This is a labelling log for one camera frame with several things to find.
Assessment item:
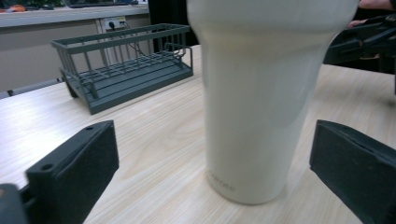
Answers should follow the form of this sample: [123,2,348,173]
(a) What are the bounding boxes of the grey metal bar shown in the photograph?
[0,77,64,101]

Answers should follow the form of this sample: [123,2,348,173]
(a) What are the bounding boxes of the bundle of black power cables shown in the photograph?
[107,21,157,60]

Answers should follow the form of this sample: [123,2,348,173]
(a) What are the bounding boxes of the white wall power socket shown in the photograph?
[102,16,128,33]

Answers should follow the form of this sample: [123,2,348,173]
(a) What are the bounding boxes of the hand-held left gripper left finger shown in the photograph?
[19,119,120,224]

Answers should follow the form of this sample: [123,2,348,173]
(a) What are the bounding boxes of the white tumbler cup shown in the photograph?
[186,0,361,205]

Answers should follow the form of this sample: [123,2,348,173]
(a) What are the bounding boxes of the black curtain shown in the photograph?
[147,0,200,49]

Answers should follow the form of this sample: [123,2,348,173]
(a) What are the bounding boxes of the dark grey wire rack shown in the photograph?
[50,23,194,116]

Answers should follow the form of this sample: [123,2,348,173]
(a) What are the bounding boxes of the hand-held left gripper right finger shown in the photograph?
[309,119,396,224]

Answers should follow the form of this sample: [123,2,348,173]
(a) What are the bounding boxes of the beige desk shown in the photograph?
[0,3,151,91]

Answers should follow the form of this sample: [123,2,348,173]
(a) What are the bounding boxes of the dark keyboard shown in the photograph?
[67,0,140,9]

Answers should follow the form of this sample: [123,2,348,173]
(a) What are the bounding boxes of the orange object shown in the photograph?
[0,4,26,14]

